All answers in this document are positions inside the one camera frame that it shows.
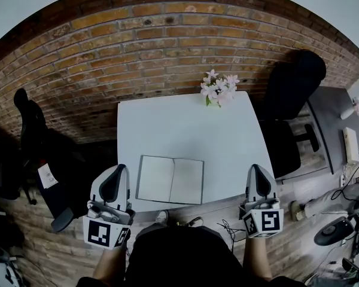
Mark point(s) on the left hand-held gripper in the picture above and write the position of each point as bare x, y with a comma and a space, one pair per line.
100, 230

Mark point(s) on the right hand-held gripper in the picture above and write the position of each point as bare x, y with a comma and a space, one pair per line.
267, 221

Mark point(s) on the grey notebook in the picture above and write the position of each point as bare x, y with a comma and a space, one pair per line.
167, 179

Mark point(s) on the person's right forearm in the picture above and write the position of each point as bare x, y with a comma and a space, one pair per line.
255, 259

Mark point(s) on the person's left forearm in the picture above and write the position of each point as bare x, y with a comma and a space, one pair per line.
110, 265

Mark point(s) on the black office chair with headrest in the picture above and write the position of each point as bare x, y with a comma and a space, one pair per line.
63, 160

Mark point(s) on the person's left shoe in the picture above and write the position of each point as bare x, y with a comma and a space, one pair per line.
162, 217

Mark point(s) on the person's shoe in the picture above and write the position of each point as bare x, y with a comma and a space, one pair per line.
162, 217
195, 221

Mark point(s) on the white printed paper booklet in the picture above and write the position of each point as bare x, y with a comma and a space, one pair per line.
48, 176

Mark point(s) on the person's right shoe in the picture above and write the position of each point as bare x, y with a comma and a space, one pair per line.
195, 221

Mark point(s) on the white power strip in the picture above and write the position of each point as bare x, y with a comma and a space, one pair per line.
343, 180

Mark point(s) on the grey round chair base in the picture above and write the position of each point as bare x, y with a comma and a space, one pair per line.
333, 230

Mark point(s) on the white square table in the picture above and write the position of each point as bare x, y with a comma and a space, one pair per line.
182, 130

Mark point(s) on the dark grey low platform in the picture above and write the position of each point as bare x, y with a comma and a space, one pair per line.
326, 115

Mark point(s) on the light wooden board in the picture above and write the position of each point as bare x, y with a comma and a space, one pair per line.
350, 145

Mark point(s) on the person's black clothed torso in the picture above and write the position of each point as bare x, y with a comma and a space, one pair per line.
185, 259

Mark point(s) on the pink flowers in small pot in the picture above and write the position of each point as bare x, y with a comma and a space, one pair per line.
218, 90

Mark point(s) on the black office chair with armrests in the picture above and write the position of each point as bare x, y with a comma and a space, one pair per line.
6, 175

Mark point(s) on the black high-back office chair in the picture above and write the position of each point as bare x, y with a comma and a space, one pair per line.
293, 82

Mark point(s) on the white tall vase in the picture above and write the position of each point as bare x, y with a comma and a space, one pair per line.
346, 114

